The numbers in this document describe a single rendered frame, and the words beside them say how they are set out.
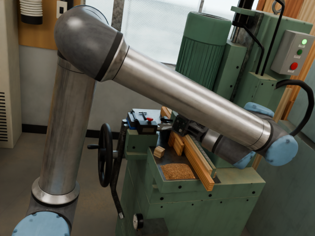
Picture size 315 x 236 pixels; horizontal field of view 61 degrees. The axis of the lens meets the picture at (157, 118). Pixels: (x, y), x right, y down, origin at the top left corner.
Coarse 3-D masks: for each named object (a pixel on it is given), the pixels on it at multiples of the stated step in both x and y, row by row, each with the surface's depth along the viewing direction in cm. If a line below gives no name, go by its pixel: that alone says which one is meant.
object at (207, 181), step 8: (160, 112) 151; (168, 112) 145; (184, 144) 120; (184, 152) 120; (192, 152) 115; (192, 160) 113; (200, 168) 106; (200, 176) 106; (208, 176) 102; (208, 184) 100
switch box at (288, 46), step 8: (288, 32) 102; (296, 32) 101; (288, 40) 102; (296, 40) 101; (312, 40) 103; (280, 48) 106; (288, 48) 102; (296, 48) 102; (304, 48) 103; (280, 56) 106; (288, 56) 103; (304, 56) 105; (272, 64) 110; (280, 64) 106; (288, 64) 105; (280, 72) 106; (288, 72) 107; (296, 72) 108
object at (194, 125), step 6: (180, 114) 94; (174, 120) 96; (180, 120) 95; (186, 120) 94; (192, 120) 95; (174, 126) 96; (180, 126) 95; (186, 126) 94; (192, 126) 92; (198, 126) 96; (180, 132) 95; (186, 132) 96; (192, 132) 93; (198, 132) 94; (204, 132) 92; (198, 138) 92
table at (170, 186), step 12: (156, 120) 143; (168, 144) 124; (132, 156) 117; (144, 156) 119; (156, 156) 114; (168, 156) 116; (180, 156) 117; (156, 168) 108; (192, 168) 111; (156, 180) 108; (168, 180) 102; (180, 180) 103; (192, 180) 105; (168, 192) 104
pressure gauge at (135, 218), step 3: (135, 216) 112; (138, 216) 111; (141, 216) 111; (135, 219) 111; (138, 219) 110; (141, 219) 110; (135, 222) 111; (138, 222) 109; (141, 222) 110; (135, 225) 111; (138, 225) 109; (141, 225) 110; (135, 228) 110; (138, 228) 110; (141, 228) 111
